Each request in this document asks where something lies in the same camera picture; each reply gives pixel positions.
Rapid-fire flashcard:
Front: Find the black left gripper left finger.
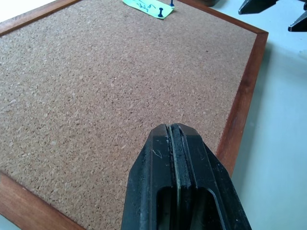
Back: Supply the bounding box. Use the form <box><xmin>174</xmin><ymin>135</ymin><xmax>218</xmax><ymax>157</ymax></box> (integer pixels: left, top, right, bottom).
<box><xmin>120</xmin><ymin>124</ymin><xmax>180</xmax><ymax>230</ymax></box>

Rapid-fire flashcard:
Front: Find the cork board with wooden frame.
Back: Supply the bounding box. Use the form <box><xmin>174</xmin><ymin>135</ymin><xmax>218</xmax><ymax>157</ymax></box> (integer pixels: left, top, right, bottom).
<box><xmin>0</xmin><ymin>0</ymin><xmax>269</xmax><ymax>230</ymax></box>

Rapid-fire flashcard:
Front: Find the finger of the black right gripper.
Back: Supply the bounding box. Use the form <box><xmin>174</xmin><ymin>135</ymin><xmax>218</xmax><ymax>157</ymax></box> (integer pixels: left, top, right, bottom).
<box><xmin>287</xmin><ymin>10</ymin><xmax>307</xmax><ymax>33</ymax></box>
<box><xmin>238</xmin><ymin>0</ymin><xmax>280</xmax><ymax>15</ymax></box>

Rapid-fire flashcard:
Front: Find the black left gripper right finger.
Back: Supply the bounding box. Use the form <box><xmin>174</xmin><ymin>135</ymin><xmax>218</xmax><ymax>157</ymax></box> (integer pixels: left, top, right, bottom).
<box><xmin>170</xmin><ymin>123</ymin><xmax>253</xmax><ymax>230</ymax></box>

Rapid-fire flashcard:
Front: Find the green paper note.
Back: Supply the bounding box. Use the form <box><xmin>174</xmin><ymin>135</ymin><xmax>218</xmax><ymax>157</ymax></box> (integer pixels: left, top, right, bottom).
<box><xmin>122</xmin><ymin>0</ymin><xmax>176</xmax><ymax>21</ymax></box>

